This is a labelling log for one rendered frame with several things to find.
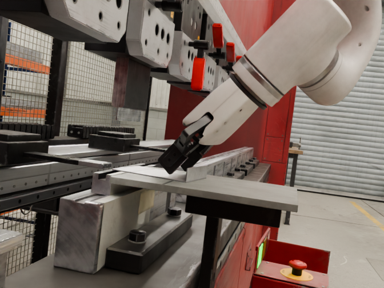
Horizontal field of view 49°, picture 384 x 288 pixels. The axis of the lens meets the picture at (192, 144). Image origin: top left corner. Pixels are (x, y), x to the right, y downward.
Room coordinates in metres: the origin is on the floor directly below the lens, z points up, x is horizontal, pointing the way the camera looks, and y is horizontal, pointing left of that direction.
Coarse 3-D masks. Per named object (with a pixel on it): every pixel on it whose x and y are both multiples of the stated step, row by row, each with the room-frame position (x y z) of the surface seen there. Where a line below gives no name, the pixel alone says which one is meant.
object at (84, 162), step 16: (0, 144) 0.68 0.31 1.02; (16, 144) 0.70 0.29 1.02; (32, 144) 0.74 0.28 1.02; (48, 144) 0.79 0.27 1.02; (0, 160) 0.68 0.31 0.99; (16, 160) 0.70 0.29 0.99; (32, 160) 0.74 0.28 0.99; (48, 160) 0.71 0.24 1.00; (64, 160) 0.70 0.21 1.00; (80, 160) 0.70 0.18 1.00
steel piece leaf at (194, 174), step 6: (192, 168) 0.63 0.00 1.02; (198, 168) 0.65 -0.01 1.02; (204, 168) 0.68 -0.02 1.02; (144, 174) 0.64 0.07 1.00; (150, 174) 0.64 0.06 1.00; (156, 174) 0.65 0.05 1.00; (162, 174) 0.66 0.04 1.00; (168, 174) 0.67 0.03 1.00; (174, 174) 0.68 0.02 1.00; (180, 174) 0.69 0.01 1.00; (186, 174) 0.61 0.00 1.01; (192, 174) 0.63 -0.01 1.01; (198, 174) 0.66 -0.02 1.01; (204, 174) 0.68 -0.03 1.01; (174, 180) 0.62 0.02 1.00; (180, 180) 0.62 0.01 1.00; (186, 180) 0.61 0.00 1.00; (192, 180) 0.63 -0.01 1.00
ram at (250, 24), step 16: (208, 0) 0.96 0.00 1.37; (224, 0) 1.14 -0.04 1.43; (240, 0) 1.41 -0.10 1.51; (256, 0) 1.83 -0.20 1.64; (272, 0) 2.62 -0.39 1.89; (240, 16) 1.45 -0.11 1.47; (256, 16) 1.90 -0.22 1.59; (224, 32) 1.20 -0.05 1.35; (240, 32) 1.49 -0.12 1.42; (256, 32) 1.98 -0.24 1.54
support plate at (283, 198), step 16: (112, 176) 0.60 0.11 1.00; (128, 176) 0.61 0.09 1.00; (144, 176) 0.63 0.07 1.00; (208, 176) 0.72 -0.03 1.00; (176, 192) 0.57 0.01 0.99; (192, 192) 0.56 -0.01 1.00; (208, 192) 0.56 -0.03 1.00; (224, 192) 0.57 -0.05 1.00; (240, 192) 0.58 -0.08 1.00; (256, 192) 0.60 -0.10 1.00; (272, 192) 0.62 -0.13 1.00; (288, 192) 0.64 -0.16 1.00; (272, 208) 0.54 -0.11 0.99; (288, 208) 0.53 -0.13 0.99
